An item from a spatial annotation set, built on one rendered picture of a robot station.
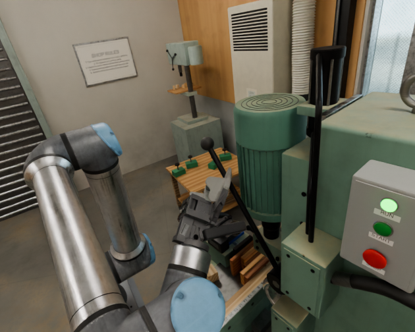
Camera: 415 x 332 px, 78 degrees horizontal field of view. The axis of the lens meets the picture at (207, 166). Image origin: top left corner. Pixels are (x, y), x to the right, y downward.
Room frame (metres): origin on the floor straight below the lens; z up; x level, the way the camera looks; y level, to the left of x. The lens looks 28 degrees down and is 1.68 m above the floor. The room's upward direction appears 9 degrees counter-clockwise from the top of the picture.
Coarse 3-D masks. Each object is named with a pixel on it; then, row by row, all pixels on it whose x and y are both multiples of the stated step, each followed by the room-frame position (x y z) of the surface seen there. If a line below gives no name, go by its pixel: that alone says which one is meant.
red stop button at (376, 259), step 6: (366, 252) 0.25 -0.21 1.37; (372, 252) 0.24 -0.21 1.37; (378, 252) 0.24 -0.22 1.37; (366, 258) 0.25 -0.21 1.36; (372, 258) 0.24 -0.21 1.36; (378, 258) 0.24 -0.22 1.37; (384, 258) 0.23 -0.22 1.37; (372, 264) 0.24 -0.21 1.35; (378, 264) 0.23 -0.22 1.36; (384, 264) 0.23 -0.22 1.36
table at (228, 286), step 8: (216, 264) 0.69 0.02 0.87; (224, 272) 0.63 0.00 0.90; (224, 280) 0.59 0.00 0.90; (232, 280) 0.59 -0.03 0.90; (240, 280) 0.59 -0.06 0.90; (224, 288) 0.56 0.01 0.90; (232, 288) 0.56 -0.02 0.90; (240, 288) 0.56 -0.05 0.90; (224, 296) 0.53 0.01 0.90; (264, 304) 0.51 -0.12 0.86; (256, 312) 0.49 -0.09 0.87; (248, 320) 0.46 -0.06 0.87; (240, 328) 0.44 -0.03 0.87
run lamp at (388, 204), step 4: (384, 200) 0.25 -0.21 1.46; (388, 200) 0.24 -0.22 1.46; (392, 200) 0.24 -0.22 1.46; (380, 204) 0.25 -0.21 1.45; (384, 204) 0.25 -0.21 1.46; (388, 204) 0.24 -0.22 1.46; (392, 204) 0.24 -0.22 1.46; (396, 204) 0.24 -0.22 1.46; (384, 208) 0.24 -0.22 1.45; (388, 208) 0.24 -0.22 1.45; (392, 208) 0.24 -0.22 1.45; (396, 208) 0.24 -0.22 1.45
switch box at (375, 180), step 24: (384, 168) 0.29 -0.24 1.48; (360, 192) 0.27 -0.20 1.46; (384, 192) 0.25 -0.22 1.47; (408, 192) 0.24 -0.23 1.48; (360, 216) 0.27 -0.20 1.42; (408, 216) 0.23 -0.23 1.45; (360, 240) 0.26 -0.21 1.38; (408, 240) 0.22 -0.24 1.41; (360, 264) 0.26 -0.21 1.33; (408, 264) 0.22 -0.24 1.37; (408, 288) 0.21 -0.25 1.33
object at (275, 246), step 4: (260, 228) 0.64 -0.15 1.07; (260, 232) 0.63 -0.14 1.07; (280, 232) 0.61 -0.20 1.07; (264, 236) 0.60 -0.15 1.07; (280, 236) 0.59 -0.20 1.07; (256, 240) 0.61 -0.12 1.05; (268, 240) 0.58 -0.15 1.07; (272, 240) 0.58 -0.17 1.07; (276, 240) 0.58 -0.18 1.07; (280, 240) 0.58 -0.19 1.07; (256, 244) 0.61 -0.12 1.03; (268, 244) 0.57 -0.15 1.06; (272, 244) 0.57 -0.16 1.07; (276, 244) 0.56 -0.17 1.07; (280, 244) 0.56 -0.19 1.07; (256, 248) 0.61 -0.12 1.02; (260, 248) 0.60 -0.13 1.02; (272, 248) 0.56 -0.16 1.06; (276, 248) 0.55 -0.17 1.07; (280, 248) 0.55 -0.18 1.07; (260, 252) 0.60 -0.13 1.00; (264, 252) 0.59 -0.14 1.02; (272, 252) 0.56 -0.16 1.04; (276, 252) 0.55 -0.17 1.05; (280, 252) 0.54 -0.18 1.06; (276, 256) 0.55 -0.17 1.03; (280, 256) 0.54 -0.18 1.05
